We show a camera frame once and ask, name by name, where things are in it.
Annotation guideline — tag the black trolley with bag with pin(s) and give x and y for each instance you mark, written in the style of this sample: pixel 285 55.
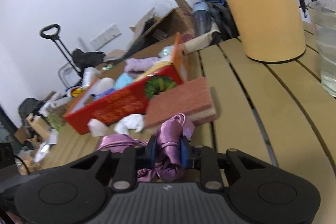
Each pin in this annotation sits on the black trolley with bag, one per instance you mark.
pixel 77 59

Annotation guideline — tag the red cardboard storage box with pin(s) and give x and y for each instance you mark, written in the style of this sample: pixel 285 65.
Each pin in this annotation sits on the red cardboard storage box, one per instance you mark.
pixel 135 97

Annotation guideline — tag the purple satin scrunchie cloth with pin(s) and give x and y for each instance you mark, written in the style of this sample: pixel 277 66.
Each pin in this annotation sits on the purple satin scrunchie cloth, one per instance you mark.
pixel 168 166

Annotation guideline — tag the white labelled plastic jar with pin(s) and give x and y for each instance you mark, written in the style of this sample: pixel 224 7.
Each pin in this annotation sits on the white labelled plastic jar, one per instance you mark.
pixel 89 75

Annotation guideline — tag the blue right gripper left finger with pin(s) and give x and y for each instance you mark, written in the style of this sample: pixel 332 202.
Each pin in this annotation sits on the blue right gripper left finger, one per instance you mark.
pixel 151 151

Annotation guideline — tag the white round sponge ball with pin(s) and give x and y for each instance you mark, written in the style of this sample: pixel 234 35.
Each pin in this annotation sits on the white round sponge ball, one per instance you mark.
pixel 105 84

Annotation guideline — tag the light blue fluffy plush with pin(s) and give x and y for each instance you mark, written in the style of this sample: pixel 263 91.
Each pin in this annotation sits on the light blue fluffy plush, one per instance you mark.
pixel 122 81

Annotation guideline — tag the white wall socket strip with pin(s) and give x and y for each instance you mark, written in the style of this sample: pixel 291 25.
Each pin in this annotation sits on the white wall socket strip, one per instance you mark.
pixel 105 37

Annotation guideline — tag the blue plastic water bottle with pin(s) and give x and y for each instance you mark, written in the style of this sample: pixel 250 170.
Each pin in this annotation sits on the blue plastic water bottle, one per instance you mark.
pixel 201 18

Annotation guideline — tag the open brown cardboard box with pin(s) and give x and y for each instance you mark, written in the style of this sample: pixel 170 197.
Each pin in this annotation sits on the open brown cardboard box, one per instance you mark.
pixel 152 28

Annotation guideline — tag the white face mask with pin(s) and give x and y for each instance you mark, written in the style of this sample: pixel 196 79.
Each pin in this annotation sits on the white face mask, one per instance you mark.
pixel 98 128

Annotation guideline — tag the pink scouring sponge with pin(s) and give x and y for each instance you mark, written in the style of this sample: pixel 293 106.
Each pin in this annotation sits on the pink scouring sponge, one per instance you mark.
pixel 193 99

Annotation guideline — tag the clear glass cup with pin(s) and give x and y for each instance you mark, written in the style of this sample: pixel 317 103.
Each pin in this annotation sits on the clear glass cup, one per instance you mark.
pixel 322 16

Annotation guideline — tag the yellow plush toy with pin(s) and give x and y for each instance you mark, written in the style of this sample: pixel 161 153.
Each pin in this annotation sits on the yellow plush toy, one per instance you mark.
pixel 156 67

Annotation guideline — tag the lavender knitted cloth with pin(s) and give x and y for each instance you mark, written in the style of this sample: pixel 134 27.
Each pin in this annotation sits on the lavender knitted cloth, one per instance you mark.
pixel 136 66

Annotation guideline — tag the yellow thermos jug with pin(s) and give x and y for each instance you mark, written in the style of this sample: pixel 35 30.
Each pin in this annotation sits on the yellow thermos jug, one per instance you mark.
pixel 271 30

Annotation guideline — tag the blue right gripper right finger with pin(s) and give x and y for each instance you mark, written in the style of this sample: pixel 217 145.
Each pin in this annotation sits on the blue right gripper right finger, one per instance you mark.
pixel 185 152

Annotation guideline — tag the white cloth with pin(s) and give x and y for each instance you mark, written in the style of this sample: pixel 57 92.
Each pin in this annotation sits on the white cloth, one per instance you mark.
pixel 132 122

